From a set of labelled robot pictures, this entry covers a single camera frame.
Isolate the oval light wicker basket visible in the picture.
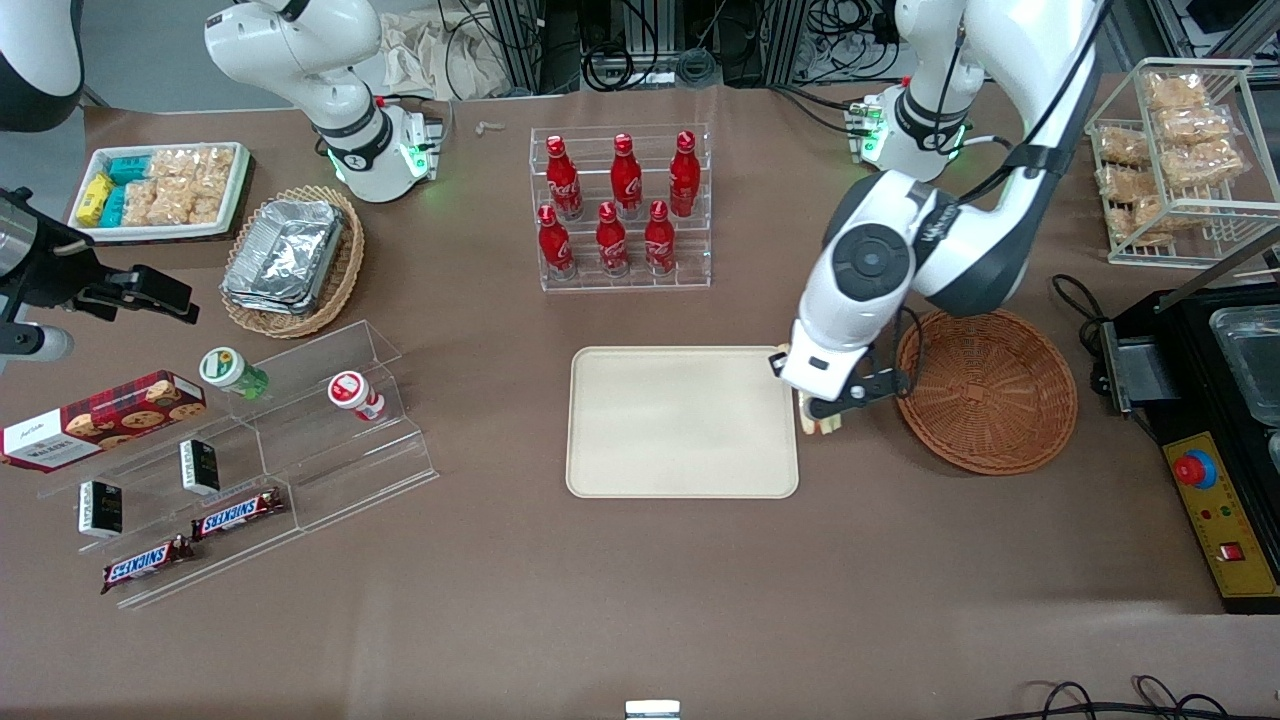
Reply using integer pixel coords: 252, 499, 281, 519
220, 184, 366, 339

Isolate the aluminium frame rack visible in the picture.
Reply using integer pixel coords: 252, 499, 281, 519
485, 0, 801, 91

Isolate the black looped cable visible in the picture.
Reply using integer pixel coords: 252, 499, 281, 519
1000, 675, 1280, 720

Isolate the red cup container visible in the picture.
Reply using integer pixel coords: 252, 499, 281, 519
328, 371, 386, 423

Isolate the beige rectangular tray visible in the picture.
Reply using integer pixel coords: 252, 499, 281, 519
565, 345, 801, 500

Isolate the green cup container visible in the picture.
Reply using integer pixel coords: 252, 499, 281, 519
198, 347, 269, 401

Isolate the black control box yellow panel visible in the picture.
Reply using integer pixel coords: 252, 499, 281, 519
1100, 285, 1280, 613

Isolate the grey metal bracket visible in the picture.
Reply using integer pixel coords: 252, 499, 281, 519
1100, 320, 1166, 416

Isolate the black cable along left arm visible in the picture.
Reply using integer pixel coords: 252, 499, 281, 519
935, 0, 1111, 206

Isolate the white rectangular snack tray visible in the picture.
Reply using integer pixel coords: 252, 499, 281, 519
68, 142, 251, 244

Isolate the stack of aluminium foil trays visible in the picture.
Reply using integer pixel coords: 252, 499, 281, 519
222, 198, 346, 316

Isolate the black cable bundle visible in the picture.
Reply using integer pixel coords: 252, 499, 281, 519
580, 0, 721, 91

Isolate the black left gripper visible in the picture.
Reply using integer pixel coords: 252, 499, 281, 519
769, 352, 913, 422

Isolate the small black box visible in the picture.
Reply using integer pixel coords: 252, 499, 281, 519
180, 438, 221, 496
78, 480, 124, 539

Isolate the white wire rack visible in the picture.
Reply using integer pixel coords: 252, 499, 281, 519
1085, 57, 1280, 269

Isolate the clear acrylic bottle rack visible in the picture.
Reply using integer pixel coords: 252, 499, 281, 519
530, 122, 713, 293

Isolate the clear acrylic stepped shelf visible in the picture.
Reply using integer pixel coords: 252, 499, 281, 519
38, 320, 441, 611

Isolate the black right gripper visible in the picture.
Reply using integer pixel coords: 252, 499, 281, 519
0, 238, 201, 367

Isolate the Snickers chocolate bar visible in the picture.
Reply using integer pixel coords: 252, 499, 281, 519
192, 488, 286, 541
100, 535, 196, 596

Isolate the red tartan cookie box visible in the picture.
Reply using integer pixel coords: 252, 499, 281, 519
0, 370, 208, 473

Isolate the clear plastic container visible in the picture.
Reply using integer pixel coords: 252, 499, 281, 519
1210, 305, 1280, 426

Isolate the round brown wicker basket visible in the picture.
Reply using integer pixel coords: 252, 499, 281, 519
895, 308, 1079, 476

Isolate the dark board under snack tray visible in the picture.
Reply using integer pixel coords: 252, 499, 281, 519
65, 150, 258, 249

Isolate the crumpled beige cloth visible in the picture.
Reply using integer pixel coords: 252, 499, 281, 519
380, 10, 511, 101

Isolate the black cable by bracket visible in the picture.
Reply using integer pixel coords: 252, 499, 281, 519
1050, 273, 1111, 326

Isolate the red cola bottle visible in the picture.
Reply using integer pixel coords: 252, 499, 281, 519
670, 130, 701, 216
545, 135, 583, 221
645, 199, 677, 276
610, 132, 644, 216
596, 201, 631, 278
537, 203, 577, 281

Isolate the yellow snack pack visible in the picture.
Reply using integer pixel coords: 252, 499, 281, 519
76, 173, 113, 227

